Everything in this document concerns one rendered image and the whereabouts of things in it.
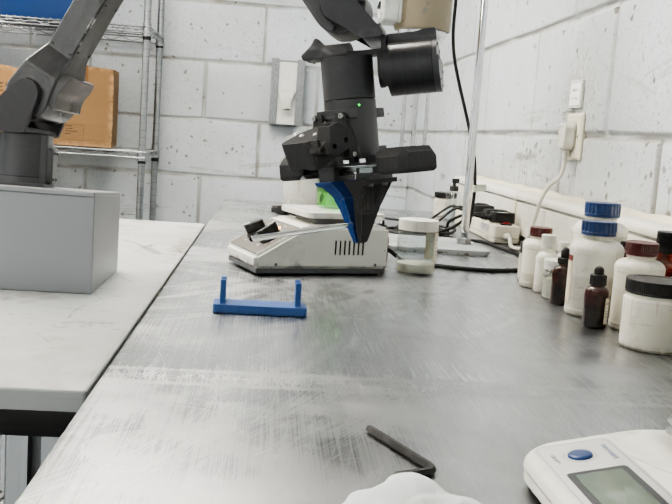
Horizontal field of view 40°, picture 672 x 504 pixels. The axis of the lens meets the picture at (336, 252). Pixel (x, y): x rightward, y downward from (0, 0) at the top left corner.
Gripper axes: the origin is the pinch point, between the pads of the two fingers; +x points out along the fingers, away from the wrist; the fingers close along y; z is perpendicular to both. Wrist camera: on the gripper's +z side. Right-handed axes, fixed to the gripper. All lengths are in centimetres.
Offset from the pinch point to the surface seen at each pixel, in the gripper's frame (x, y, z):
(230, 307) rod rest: 8.8, -6.8, 13.7
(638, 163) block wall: -2, 5, -59
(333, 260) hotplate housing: 7.8, -20.0, -16.3
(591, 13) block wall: -29, -13, -82
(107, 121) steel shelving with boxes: -27, -217, -111
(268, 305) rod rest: 9.0, -4.6, 10.3
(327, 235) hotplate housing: 4.2, -20.0, -15.5
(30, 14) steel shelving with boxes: -67, -233, -94
